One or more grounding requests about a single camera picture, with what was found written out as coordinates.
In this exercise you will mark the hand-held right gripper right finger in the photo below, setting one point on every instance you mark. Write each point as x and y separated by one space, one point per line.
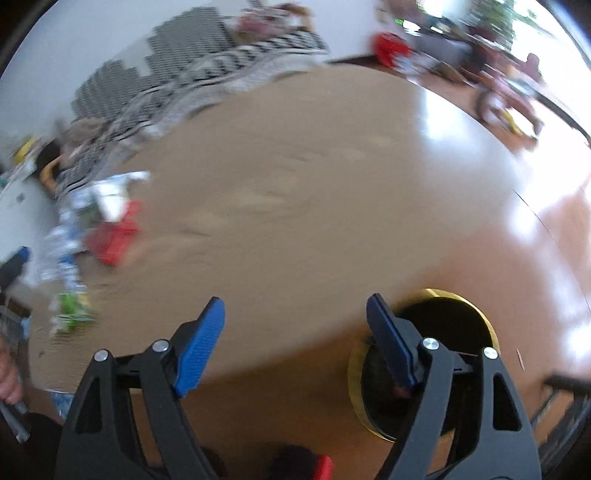
392 341

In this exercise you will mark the red packet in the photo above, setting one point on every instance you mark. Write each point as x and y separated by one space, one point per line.
115 240

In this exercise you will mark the white crumpled wrapper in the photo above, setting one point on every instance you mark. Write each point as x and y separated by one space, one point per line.
115 189

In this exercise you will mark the red bag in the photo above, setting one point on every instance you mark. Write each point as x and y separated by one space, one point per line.
391 48

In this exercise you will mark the pink printed cushion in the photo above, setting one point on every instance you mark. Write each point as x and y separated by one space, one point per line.
263 18

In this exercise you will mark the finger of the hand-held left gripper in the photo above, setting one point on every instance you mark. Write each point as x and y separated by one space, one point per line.
16 263

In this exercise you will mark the yellow green clutter pile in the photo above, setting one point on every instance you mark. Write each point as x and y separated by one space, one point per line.
25 150

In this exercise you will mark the black gold-rimmed trash bin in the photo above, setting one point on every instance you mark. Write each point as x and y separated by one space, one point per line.
443 318

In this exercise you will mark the white cabinet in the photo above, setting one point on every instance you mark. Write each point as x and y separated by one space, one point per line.
21 217

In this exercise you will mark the beige plush cloth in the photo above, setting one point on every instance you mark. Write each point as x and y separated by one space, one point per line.
81 129

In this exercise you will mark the clear plastic bottle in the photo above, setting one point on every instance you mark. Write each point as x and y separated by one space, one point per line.
60 254

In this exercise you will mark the person's left hand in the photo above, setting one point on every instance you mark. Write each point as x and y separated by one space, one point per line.
9 376

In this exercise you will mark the dark metal chair frame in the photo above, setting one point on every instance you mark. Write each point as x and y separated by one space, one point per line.
561 410

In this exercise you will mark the black white striped blanket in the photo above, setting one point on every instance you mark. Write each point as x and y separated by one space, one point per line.
203 87

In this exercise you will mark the striped knitted sofa back cover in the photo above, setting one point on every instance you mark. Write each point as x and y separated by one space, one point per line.
152 60

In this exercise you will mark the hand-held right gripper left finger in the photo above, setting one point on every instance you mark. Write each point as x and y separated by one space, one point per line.
198 350

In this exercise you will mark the small red object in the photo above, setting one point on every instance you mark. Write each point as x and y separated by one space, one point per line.
322 467

